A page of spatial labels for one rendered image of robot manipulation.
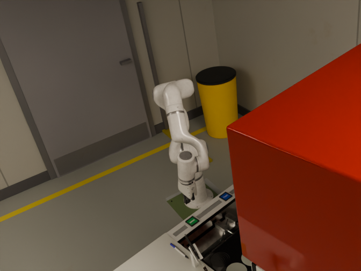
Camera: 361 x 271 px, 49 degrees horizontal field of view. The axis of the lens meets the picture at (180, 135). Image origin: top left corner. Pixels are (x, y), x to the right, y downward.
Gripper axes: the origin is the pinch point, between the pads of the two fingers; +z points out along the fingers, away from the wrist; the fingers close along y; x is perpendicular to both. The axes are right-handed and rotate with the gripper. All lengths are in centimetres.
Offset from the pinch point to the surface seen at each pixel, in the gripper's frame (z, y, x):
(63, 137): 117, 234, -24
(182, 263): 11.1, -20.9, 22.0
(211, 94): 86, 149, -165
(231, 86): 79, 139, -185
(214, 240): 20.4, -17.4, -3.1
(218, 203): 15.5, -4.0, -20.0
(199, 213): 15.6, -1.4, -7.1
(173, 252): 12.8, -12.7, 20.6
